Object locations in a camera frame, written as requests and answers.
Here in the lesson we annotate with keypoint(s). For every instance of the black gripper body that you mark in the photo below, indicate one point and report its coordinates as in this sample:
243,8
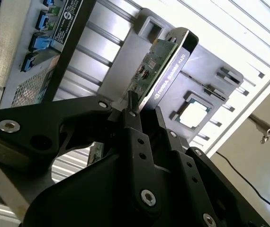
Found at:
90,201

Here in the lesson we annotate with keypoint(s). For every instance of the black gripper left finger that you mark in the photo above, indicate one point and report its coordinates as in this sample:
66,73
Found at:
42,123

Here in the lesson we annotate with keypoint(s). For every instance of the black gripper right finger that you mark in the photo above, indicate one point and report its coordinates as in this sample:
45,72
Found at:
187,170

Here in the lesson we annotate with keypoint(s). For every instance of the graphics card with black shroud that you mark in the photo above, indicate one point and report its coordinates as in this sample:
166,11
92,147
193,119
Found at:
165,71

